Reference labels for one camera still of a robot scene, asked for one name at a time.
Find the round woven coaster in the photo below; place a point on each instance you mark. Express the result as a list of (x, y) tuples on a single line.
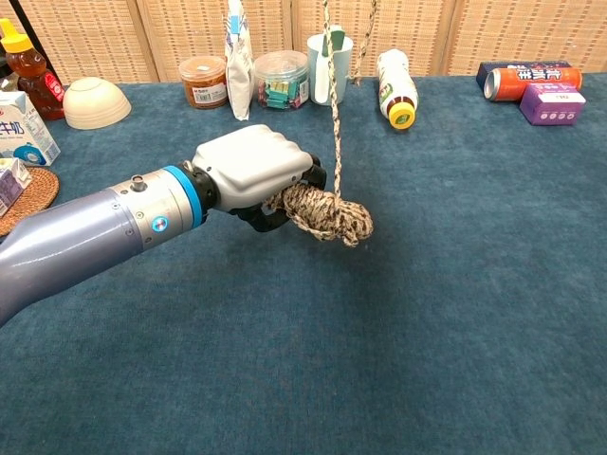
[(40, 194)]

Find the black stand pole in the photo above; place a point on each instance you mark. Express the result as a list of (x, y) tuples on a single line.
[(22, 14)]

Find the cream upturned bowl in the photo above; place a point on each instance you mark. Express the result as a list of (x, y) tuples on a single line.
[(96, 105)]

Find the clear jar of clips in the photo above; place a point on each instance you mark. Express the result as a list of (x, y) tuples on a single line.
[(281, 80)]

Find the glass jar black lid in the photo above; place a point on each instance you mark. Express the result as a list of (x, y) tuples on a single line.
[(5, 84)]

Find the blue carpet table mat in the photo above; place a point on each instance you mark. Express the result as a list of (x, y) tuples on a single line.
[(332, 355)]

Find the honey bottle yellow cap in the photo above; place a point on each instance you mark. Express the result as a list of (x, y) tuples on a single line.
[(34, 83)]

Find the light blue measuring cup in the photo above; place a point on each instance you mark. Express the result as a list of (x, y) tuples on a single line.
[(343, 71)]

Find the orange drink can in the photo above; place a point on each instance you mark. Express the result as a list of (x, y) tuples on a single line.
[(531, 83)]

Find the small purple drink carton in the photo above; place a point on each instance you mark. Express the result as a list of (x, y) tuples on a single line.
[(12, 185)]

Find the clear tub brown sauce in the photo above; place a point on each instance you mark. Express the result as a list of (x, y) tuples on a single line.
[(204, 85)]

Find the woven folding screen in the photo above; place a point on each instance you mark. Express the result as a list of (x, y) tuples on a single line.
[(427, 33)]

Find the purple small box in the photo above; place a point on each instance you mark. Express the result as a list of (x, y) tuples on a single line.
[(552, 104)]

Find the white blue milk carton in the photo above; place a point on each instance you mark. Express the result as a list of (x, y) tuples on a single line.
[(23, 130)]

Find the white standing pouch bag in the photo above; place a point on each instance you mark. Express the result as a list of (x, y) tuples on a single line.
[(239, 71)]

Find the dark blue box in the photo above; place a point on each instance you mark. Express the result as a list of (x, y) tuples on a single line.
[(488, 68)]

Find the white bottle yellow cap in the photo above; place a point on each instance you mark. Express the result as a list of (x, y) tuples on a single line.
[(397, 90)]

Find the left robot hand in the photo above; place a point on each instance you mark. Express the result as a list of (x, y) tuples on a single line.
[(246, 166)]

